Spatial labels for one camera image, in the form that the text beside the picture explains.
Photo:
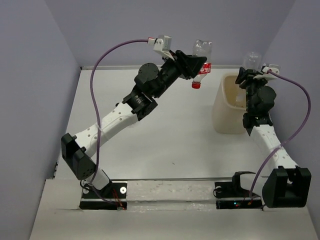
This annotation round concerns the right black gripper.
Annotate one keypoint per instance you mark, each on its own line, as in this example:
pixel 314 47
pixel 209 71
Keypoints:
pixel 248 74

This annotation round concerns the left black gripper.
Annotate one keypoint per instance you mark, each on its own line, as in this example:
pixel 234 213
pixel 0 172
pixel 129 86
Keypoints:
pixel 192 63

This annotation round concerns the crushed red label bottle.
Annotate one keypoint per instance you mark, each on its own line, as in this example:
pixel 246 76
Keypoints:
pixel 202 48

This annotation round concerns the clear bottle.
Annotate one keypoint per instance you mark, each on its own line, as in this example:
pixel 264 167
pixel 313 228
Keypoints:
pixel 252 61

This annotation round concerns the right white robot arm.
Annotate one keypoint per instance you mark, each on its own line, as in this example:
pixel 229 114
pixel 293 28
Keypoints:
pixel 280 182

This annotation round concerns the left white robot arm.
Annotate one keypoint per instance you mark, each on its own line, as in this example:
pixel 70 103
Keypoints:
pixel 150 83

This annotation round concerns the beige plastic bin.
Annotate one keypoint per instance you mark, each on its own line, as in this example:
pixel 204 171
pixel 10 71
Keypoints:
pixel 229 106

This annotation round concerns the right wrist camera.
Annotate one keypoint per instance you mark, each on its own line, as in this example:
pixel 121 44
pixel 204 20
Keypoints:
pixel 267 71

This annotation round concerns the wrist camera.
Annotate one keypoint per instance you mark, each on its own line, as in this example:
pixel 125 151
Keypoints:
pixel 267 71
pixel 161 45

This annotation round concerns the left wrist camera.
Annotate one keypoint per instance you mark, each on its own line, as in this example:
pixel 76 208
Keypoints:
pixel 161 45

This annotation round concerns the metal table rail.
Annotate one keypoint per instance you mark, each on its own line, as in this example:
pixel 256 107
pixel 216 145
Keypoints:
pixel 136 67

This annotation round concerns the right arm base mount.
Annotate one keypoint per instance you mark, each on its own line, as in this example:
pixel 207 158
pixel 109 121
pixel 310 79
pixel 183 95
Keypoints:
pixel 229 198

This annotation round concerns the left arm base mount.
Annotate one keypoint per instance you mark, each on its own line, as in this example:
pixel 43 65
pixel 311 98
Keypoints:
pixel 111 198

